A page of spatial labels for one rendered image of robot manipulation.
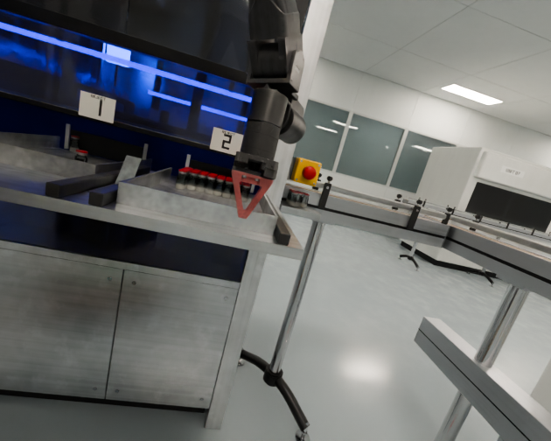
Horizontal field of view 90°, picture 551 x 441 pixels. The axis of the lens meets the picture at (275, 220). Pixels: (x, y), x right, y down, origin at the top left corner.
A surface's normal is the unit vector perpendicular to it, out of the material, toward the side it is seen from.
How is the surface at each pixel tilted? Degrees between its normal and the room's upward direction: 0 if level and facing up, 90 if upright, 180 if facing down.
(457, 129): 90
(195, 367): 90
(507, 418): 90
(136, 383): 90
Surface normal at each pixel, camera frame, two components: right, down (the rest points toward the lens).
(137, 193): 0.13, 0.25
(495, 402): -0.96, -0.22
